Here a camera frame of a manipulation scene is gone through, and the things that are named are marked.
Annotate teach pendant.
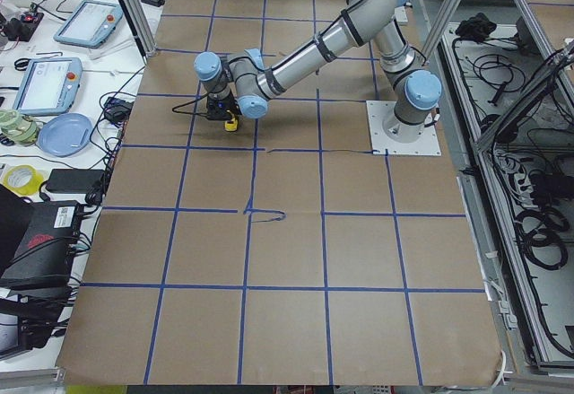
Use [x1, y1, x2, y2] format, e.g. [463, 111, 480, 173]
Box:
[53, 0, 124, 48]
[13, 57, 83, 117]

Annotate black controller box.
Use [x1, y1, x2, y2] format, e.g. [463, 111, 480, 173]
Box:
[1, 187, 83, 291]

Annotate yellow toy beetle car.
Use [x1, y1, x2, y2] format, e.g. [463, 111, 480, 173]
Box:
[224, 116, 239, 133]

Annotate green tape rolls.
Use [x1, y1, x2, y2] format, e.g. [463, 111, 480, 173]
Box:
[1, 109, 40, 145]

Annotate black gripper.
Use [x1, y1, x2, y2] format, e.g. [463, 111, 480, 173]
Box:
[206, 92, 238, 121]

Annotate brown paper table cover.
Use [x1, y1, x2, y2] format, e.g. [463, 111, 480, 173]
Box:
[57, 0, 500, 386]

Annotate aluminium frame post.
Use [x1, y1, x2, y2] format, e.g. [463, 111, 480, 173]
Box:
[118, 0, 157, 58]

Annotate teach pendant far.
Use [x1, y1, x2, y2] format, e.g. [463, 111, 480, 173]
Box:
[53, 0, 124, 48]

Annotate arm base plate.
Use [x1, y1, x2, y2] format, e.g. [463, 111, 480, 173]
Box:
[366, 101, 441, 156]

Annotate black power adapter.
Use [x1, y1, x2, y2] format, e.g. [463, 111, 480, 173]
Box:
[45, 169, 104, 194]

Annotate light blue plate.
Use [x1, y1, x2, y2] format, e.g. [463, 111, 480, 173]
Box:
[37, 113, 92, 157]

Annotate yellow tape roll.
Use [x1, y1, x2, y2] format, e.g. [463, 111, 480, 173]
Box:
[2, 165, 44, 197]

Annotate teach pendant near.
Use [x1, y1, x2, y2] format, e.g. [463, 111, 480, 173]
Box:
[13, 57, 83, 117]

